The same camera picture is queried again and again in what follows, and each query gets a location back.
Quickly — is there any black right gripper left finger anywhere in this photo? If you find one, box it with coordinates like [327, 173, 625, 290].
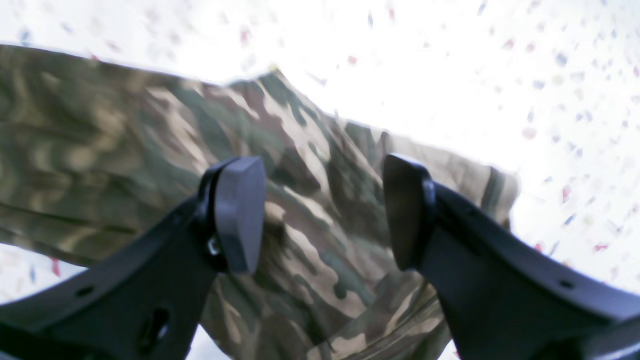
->
[0, 157, 266, 360]

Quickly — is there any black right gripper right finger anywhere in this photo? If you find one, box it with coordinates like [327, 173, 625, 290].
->
[382, 153, 640, 360]

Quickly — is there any camouflage T-shirt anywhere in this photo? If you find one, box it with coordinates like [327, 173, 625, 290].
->
[0, 45, 519, 360]

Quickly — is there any white speckled table cloth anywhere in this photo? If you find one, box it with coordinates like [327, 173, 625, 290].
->
[1, 0, 639, 360]

